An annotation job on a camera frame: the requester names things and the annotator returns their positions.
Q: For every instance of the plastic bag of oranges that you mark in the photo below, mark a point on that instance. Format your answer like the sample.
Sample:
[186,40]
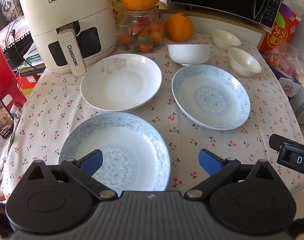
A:
[284,58]

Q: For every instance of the white bowl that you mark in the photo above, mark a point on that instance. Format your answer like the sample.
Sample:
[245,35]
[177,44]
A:
[188,53]

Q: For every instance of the blue patterned plate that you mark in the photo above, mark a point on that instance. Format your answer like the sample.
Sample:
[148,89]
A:
[112,140]
[211,97]

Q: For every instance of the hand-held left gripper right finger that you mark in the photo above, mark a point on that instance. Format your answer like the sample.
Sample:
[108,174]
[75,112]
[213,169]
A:
[209,162]

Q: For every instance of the beige printed box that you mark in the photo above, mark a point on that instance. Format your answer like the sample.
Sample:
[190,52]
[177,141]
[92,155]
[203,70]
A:
[117,7]

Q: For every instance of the large orange with stem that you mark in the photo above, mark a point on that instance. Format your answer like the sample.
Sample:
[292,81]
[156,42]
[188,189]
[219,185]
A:
[178,27]

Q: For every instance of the cream air fryer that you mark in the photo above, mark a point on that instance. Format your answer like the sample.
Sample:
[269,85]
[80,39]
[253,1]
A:
[67,12]

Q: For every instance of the cherry print tablecloth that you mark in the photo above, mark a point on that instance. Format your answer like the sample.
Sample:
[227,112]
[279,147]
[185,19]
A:
[166,135]

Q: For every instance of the white box with red label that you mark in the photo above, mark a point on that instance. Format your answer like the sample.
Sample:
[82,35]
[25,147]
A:
[290,86]

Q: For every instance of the red plastic chair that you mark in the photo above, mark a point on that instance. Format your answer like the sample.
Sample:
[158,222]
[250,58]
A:
[4,75]

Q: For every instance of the white embossed flower plate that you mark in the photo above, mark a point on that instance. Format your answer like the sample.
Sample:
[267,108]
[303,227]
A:
[122,85]

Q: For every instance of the red gift box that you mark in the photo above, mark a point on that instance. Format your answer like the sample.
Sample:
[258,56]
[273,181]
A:
[279,36]

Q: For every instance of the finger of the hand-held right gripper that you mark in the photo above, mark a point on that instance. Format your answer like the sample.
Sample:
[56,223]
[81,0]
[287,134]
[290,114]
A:
[275,141]

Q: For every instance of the lace-trimmed floral cloth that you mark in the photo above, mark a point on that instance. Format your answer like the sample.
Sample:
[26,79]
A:
[7,33]

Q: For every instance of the black smartphone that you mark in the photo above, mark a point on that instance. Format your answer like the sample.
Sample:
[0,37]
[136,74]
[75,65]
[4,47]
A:
[1,123]

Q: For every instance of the pile of kumquats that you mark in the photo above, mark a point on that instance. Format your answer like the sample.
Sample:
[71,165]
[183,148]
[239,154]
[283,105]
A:
[147,38]

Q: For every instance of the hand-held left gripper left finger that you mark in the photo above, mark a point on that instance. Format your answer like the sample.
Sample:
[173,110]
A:
[93,162]

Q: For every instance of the cream bowl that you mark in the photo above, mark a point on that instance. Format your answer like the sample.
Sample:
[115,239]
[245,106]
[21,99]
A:
[245,62]
[225,38]

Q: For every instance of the framed cat picture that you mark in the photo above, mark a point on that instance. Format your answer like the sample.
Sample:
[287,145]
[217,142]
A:
[6,7]

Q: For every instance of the glass jar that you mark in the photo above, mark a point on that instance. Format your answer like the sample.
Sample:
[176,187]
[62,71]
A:
[132,15]

